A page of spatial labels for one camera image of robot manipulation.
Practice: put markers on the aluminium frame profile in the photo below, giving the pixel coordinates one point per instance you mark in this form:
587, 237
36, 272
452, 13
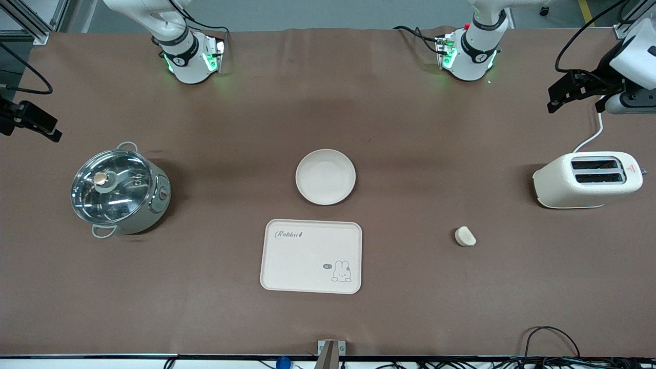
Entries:
31, 23

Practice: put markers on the brown table mat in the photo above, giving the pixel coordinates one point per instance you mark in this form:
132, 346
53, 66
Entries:
328, 102

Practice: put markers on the cream two-slot toaster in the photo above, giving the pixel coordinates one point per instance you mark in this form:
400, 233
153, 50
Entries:
564, 187

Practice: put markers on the small white steamed bun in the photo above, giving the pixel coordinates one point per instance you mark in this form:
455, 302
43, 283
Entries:
465, 236

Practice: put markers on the round cream plate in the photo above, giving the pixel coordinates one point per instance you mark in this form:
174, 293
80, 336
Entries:
325, 177

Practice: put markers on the cream rabbit print tray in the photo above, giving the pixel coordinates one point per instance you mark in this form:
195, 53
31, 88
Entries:
307, 259

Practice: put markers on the blue round cap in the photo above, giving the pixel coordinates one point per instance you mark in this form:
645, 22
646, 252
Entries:
283, 363

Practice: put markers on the glass pot lid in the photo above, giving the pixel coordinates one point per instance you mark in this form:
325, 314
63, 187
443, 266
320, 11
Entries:
115, 192

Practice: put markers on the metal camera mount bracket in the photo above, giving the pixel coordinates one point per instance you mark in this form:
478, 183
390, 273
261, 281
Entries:
330, 353

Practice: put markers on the pale green electric pot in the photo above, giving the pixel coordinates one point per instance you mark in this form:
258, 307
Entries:
154, 207

